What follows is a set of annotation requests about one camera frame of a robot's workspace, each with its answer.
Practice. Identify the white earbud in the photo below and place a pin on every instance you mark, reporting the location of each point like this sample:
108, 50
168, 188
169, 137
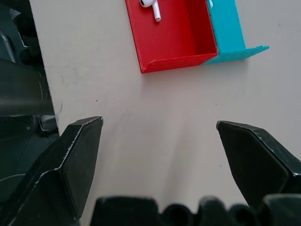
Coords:
151, 8

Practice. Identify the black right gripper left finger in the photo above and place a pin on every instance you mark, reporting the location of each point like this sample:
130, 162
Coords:
56, 171

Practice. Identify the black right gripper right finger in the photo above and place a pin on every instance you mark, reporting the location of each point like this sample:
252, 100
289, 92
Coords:
258, 162

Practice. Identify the red plastic tray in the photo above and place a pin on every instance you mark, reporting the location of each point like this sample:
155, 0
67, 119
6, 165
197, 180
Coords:
169, 37

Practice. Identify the cyan plastic tray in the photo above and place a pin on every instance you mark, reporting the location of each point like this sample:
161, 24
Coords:
229, 30

